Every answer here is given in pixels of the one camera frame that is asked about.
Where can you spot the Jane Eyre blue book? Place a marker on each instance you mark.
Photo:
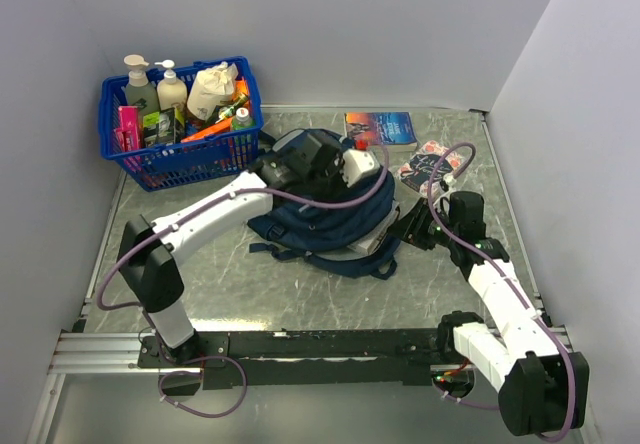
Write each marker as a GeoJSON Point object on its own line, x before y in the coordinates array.
{"type": "Point", "coordinates": [394, 130]}

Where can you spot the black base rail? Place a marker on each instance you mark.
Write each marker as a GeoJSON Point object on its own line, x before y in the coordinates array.
{"type": "Point", "coordinates": [223, 360]}

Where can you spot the blue plastic basket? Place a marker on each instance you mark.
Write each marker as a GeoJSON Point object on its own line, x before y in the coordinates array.
{"type": "Point", "coordinates": [165, 166]}

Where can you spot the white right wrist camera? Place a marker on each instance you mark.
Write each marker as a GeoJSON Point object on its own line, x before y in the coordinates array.
{"type": "Point", "coordinates": [443, 190]}

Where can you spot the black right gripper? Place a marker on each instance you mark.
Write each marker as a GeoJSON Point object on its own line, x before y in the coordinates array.
{"type": "Point", "coordinates": [410, 228]}

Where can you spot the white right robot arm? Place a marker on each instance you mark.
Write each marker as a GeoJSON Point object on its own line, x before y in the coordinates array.
{"type": "Point", "coordinates": [542, 387]}

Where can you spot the navy blue student backpack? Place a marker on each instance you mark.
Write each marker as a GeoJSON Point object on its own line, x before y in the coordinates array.
{"type": "Point", "coordinates": [326, 239]}

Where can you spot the grey-green pump bottle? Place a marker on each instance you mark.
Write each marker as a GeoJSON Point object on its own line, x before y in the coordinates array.
{"type": "Point", "coordinates": [139, 91]}

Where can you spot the white paperback book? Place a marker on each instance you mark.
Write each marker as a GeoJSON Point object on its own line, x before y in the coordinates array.
{"type": "Point", "coordinates": [369, 243]}

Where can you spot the Little Women floral book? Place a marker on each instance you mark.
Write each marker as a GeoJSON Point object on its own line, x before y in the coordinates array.
{"type": "Point", "coordinates": [416, 172]}

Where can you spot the green black box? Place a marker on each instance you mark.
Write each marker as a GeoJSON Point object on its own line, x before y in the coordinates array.
{"type": "Point", "coordinates": [165, 127]}

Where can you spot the cream pump bottle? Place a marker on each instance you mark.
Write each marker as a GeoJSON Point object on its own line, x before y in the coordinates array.
{"type": "Point", "coordinates": [172, 92]}

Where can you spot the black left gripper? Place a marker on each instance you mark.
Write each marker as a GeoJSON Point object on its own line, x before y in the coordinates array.
{"type": "Point", "coordinates": [338, 165]}

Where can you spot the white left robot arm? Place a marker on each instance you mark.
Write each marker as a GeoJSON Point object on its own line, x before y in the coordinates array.
{"type": "Point", "coordinates": [151, 253]}

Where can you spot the pink box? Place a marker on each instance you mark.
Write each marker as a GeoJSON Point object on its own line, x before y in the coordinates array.
{"type": "Point", "coordinates": [129, 132]}

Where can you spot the green bottle white cap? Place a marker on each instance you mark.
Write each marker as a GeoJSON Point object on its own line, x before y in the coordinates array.
{"type": "Point", "coordinates": [242, 120]}

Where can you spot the beige paper bag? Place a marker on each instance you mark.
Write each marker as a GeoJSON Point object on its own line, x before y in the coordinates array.
{"type": "Point", "coordinates": [212, 87]}

